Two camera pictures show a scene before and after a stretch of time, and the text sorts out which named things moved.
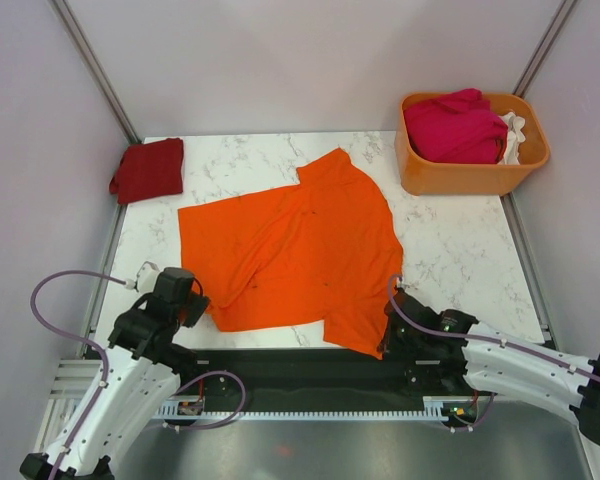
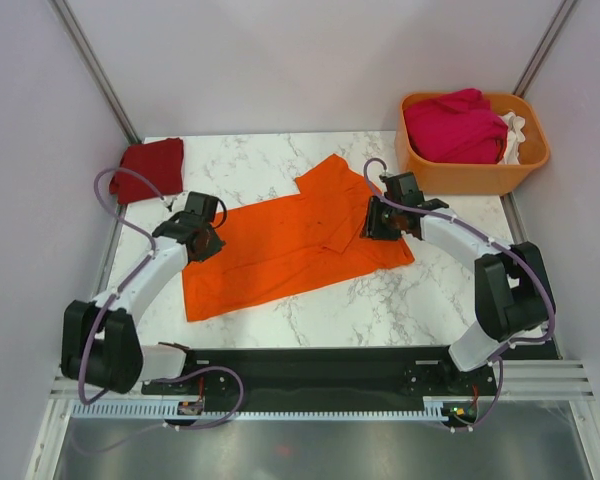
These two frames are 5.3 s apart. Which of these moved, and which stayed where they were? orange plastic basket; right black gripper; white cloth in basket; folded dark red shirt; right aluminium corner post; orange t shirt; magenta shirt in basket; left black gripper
Moved: left black gripper; right black gripper; orange t shirt
Stayed: magenta shirt in basket; right aluminium corner post; orange plastic basket; folded dark red shirt; white cloth in basket
